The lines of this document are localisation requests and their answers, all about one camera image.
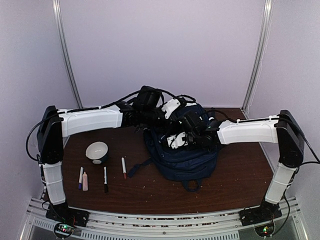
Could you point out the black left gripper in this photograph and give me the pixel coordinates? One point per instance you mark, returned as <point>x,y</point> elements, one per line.
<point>168,126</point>

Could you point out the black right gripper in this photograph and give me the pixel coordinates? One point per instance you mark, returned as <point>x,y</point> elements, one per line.
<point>196,147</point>

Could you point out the navy blue student backpack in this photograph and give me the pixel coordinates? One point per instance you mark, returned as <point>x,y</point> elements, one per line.
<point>188,164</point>

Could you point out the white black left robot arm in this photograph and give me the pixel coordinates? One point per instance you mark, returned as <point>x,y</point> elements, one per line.
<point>57,124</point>

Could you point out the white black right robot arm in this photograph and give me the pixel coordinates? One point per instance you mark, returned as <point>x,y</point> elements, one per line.
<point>280,130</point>

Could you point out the white marker red cap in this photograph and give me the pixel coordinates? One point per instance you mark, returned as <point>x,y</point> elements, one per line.
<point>124,169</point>

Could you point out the white bowl teal outside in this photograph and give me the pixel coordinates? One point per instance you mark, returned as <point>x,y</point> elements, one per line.
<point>97,152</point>

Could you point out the black white marker vertical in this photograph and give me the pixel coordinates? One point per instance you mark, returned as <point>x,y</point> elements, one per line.
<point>105,172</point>

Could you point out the pink white correction stick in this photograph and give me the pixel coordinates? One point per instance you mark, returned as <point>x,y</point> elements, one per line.
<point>85,186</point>

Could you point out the white marker blue cap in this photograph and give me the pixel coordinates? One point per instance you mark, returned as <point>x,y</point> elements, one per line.
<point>80,180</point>

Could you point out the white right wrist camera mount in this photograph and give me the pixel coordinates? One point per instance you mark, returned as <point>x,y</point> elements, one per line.
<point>177,140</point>

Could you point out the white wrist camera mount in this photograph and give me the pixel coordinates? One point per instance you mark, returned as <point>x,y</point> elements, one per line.
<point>170,106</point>
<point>177,140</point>

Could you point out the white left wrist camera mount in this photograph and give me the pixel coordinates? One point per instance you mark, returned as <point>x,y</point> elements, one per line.
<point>170,106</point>

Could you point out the aluminium right corner post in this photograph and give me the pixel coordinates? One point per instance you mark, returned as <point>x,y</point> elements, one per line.
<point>257,64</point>

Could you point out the aluminium corner post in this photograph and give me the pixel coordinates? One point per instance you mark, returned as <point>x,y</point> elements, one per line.
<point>257,64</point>
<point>65,52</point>

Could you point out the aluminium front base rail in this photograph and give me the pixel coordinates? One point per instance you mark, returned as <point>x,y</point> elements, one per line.
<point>219,225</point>

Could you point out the aluminium left corner post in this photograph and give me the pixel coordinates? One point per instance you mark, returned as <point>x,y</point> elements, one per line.
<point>65,52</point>

